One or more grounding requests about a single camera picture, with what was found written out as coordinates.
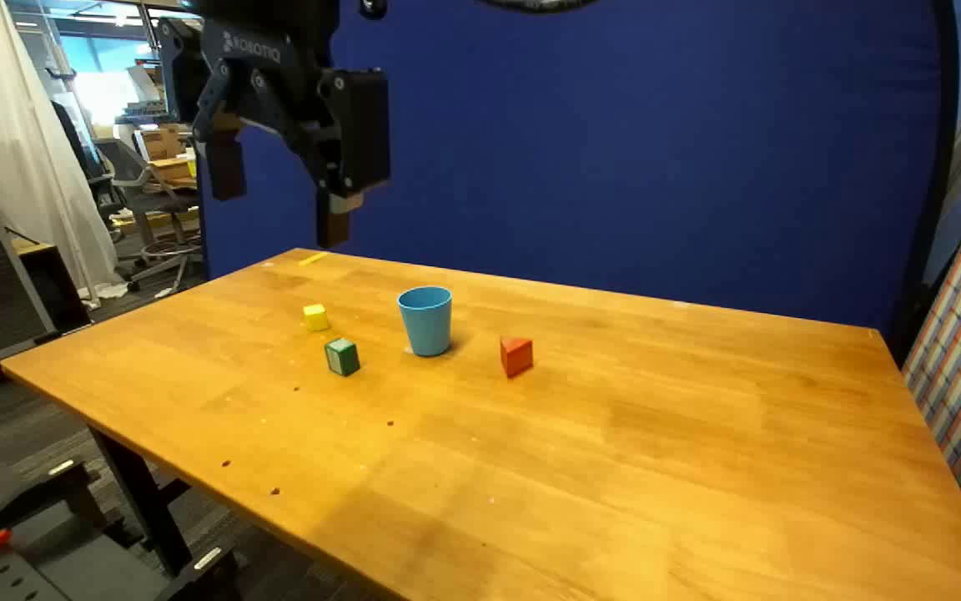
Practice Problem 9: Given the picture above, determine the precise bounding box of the white curtain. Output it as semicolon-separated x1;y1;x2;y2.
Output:
0;0;127;305

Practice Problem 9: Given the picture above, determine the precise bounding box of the black side cabinet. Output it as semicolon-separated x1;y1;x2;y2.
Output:
12;237;93;333

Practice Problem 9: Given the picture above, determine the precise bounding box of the blue plastic cup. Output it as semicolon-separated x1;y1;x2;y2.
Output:
394;284;457;360

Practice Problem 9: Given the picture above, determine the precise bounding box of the red block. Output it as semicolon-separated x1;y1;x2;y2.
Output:
499;333;537;382

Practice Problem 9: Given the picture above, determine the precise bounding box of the black table leg frame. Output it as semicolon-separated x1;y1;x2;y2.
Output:
91;428;244;601

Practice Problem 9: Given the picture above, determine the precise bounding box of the grey office chair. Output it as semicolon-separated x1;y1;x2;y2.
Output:
93;131;208;289

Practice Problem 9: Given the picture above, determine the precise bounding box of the blue round fabric backdrop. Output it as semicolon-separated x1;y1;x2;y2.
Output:
196;0;961;365

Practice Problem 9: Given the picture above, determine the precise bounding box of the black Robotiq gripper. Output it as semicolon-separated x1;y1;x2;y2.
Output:
195;0;394;252

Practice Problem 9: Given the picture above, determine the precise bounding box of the green block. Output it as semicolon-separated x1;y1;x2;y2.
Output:
324;339;365;382

